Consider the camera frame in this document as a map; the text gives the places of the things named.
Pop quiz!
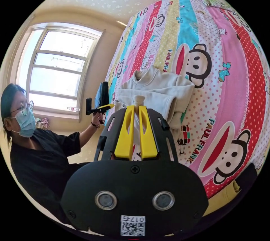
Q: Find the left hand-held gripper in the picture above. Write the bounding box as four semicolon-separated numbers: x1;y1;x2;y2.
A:
91;103;115;119

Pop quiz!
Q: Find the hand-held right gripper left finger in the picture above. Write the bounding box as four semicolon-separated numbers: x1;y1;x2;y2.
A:
114;105;135;159

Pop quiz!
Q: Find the window with white frame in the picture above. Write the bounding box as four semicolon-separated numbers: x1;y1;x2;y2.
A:
16;22;104;122

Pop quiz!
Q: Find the person's left forearm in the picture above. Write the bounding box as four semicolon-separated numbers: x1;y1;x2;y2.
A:
79;122;101;147

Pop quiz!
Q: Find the white thermal shirt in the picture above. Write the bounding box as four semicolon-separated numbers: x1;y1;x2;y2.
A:
114;65;195;159

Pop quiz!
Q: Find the person's left hand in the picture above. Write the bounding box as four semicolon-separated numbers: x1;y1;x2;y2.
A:
91;112;106;127

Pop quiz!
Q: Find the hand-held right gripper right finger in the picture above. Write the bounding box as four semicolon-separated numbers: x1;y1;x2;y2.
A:
138;105;158;160

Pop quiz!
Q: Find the person's body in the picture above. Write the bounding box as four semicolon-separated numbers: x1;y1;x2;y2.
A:
0;83;89;226

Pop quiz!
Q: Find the bed with cartoon printed sheet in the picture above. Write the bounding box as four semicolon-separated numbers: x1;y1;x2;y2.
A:
104;0;270;200

